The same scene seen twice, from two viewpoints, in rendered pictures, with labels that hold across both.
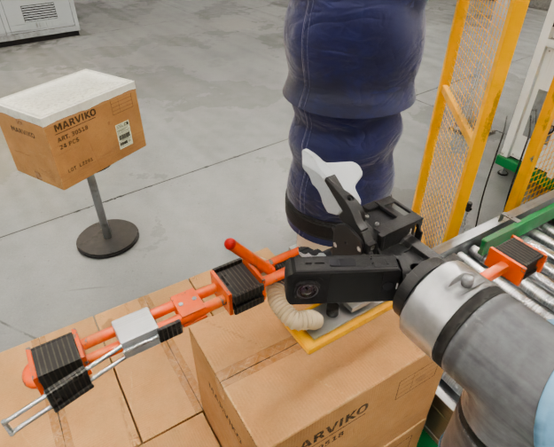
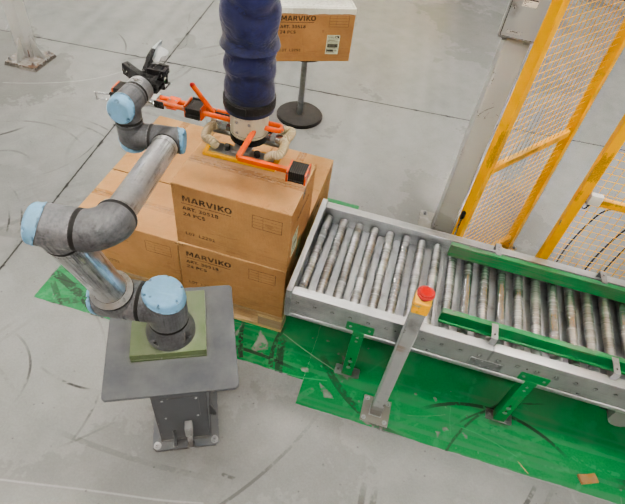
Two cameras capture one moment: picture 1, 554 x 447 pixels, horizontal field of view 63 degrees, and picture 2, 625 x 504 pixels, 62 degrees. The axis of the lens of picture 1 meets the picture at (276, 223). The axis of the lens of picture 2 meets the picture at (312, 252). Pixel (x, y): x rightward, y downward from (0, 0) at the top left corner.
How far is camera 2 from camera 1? 1.87 m
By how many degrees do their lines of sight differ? 32
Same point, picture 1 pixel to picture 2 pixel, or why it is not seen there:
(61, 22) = not seen: outside the picture
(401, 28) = (236, 21)
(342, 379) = (226, 189)
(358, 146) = (230, 65)
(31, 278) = not seen: hidden behind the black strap
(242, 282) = (195, 106)
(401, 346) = (264, 200)
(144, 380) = not seen: hidden behind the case
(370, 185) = (238, 88)
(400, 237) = (154, 73)
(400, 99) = (243, 52)
